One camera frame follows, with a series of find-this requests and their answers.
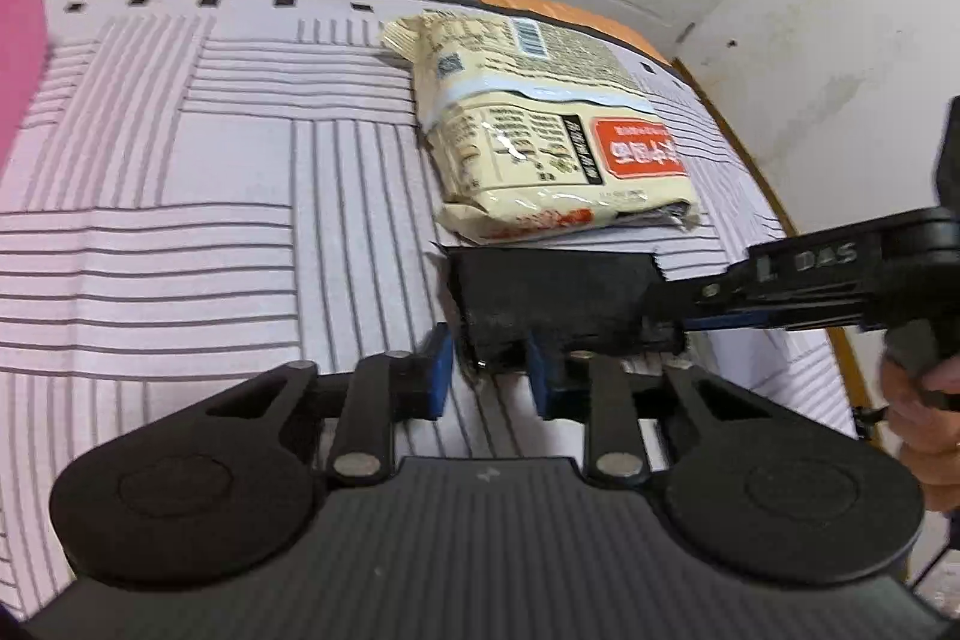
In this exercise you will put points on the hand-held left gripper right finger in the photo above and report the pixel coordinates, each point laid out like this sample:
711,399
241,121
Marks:
541,377

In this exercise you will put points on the cream noodle packet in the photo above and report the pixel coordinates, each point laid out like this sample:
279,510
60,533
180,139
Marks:
525,160

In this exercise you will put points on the striped bed sheet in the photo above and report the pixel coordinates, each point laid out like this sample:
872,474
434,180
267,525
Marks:
187,197

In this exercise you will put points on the person's right hand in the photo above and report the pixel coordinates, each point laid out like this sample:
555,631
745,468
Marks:
919,437

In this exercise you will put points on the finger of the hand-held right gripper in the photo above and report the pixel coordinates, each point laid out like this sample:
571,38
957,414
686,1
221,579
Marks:
787,269
825,325

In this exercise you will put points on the pink box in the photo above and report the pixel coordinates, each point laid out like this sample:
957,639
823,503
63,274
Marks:
19,10

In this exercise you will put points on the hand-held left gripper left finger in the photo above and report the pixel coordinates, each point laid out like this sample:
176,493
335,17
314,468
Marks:
439,377

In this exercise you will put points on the black snack packet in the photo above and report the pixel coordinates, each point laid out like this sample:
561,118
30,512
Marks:
547,295

